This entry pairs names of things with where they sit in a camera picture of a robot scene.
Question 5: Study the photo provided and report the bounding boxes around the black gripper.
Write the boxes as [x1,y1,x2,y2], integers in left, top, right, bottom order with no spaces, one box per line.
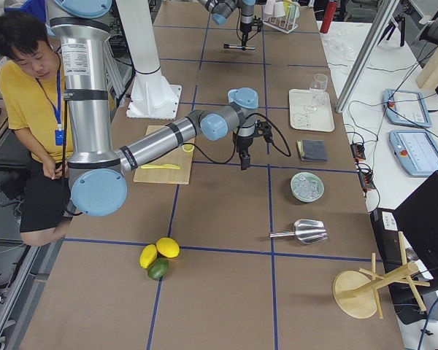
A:
[233,122,272,171]
[239,12,262,50]

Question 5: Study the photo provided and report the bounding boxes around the steel muddler black tip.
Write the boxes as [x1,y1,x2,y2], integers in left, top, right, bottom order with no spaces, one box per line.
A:
[223,43,256,51]

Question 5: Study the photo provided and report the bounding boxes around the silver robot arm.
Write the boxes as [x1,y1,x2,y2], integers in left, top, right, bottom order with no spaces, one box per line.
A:
[46,1,258,217]
[199,0,263,51]

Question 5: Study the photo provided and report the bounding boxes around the pink cup on rack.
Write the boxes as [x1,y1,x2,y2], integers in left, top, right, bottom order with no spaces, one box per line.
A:
[264,0,275,17]

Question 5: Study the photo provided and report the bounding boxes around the cream cup on rack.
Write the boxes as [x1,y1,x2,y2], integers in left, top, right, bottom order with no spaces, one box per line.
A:
[273,1,285,18]

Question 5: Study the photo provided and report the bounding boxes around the light blue plastic cup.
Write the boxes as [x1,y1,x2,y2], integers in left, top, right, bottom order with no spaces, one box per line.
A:
[227,89,240,105]

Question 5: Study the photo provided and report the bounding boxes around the yellow lemon upper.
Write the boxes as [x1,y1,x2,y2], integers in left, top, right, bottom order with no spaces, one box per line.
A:
[155,237,180,258]

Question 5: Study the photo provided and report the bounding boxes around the yellow lemon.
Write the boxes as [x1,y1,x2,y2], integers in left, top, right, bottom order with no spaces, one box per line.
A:
[139,244,158,269]
[155,237,180,258]

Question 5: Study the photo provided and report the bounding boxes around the yellow lemon left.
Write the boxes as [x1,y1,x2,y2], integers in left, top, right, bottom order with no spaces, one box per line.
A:
[139,244,158,269]

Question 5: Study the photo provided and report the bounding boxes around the wooden cup tree stand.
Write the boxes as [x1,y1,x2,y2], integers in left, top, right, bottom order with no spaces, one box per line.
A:
[332,231,430,319]

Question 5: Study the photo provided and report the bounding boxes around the grey folded cloth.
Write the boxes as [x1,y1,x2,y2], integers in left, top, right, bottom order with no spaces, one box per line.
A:
[297,139,328,162]

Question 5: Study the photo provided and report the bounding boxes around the green bowl of ice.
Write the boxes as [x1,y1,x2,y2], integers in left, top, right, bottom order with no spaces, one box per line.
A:
[290,172,324,203]

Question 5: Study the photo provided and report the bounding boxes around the yellow plastic knife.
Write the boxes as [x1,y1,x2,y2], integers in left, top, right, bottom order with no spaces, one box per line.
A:
[140,163,181,170]

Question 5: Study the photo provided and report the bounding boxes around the cream bear tray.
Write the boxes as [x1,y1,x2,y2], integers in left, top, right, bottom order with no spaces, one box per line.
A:
[288,89,335,133]

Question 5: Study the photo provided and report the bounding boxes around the clear wine glass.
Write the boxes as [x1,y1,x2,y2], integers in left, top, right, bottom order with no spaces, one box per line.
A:
[310,74,329,110]

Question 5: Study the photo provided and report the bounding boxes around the red bottle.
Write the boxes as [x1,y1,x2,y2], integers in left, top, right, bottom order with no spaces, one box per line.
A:
[320,0,338,34]

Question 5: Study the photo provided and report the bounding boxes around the steel ice scoop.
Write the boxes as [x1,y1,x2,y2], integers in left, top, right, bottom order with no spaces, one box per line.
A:
[269,219,329,245]

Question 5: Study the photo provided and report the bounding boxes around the green lime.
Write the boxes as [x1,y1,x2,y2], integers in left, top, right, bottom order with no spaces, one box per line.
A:
[147,257,169,280]

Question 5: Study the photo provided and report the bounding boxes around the blue teach pendant far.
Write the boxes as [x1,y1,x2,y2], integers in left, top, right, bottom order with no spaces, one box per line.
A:
[382,89,432,128]

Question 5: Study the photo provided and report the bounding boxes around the blue teach pendant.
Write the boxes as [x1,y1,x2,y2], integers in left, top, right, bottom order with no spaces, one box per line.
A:
[388,131,438,177]
[382,89,432,128]

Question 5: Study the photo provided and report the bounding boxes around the blue teach pendant near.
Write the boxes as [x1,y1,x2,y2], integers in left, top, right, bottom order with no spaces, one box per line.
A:
[388,131,438,177]

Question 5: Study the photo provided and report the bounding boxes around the black laptop monitor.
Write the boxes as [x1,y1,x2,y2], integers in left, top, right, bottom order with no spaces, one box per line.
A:
[393,171,438,273]

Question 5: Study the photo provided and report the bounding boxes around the person in yellow shirt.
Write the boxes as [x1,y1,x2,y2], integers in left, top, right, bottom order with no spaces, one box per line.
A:
[0,11,73,246]

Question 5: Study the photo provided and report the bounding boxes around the white wire cup rack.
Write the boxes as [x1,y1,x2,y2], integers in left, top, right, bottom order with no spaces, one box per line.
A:
[263,0,300,34]

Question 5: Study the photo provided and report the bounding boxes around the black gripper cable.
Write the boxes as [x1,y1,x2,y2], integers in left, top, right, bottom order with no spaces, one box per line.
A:
[193,112,292,165]

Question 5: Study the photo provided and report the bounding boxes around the aluminium frame post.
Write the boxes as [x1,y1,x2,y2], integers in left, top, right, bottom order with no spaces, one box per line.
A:
[335,0,400,113]

